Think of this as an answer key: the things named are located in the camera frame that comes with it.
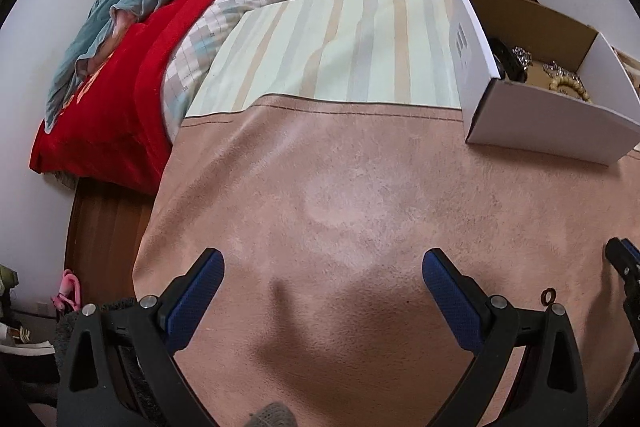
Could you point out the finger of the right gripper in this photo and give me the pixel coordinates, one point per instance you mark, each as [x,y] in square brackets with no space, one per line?
[623,255]

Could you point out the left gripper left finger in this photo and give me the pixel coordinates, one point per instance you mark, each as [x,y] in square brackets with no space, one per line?
[119,366]

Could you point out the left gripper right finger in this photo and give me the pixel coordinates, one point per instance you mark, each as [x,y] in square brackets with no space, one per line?
[549,388]

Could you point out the pink slipper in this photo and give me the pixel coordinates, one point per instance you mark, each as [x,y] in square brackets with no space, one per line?
[68,298]

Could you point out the white cardboard box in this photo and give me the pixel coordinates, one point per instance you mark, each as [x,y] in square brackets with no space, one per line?
[578,100]

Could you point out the red blanket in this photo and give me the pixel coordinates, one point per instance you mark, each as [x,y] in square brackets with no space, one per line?
[112,128]

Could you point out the pink table cloth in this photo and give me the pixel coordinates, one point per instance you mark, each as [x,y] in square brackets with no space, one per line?
[323,212]

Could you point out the black smart watch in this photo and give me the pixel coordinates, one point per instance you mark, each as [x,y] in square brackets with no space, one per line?
[511,64]

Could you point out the striped pale cloth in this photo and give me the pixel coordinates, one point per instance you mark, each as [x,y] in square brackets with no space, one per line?
[345,51]

